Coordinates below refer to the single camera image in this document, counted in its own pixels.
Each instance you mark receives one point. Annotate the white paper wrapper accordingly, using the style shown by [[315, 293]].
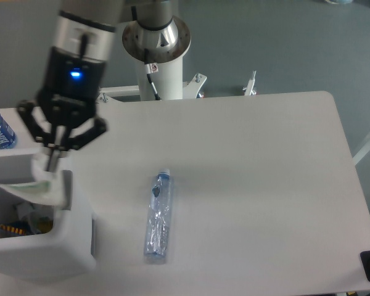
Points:
[[48, 188]]

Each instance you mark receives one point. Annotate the crushed clear plastic bottle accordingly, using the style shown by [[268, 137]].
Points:
[[159, 218]]

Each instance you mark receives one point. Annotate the white plastic trash can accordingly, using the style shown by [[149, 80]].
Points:
[[68, 249]]

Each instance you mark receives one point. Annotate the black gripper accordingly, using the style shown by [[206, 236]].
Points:
[[67, 98]]

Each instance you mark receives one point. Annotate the trash inside the can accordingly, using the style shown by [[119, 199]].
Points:
[[32, 219]]

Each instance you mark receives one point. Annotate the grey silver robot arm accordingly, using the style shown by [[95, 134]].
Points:
[[152, 34]]

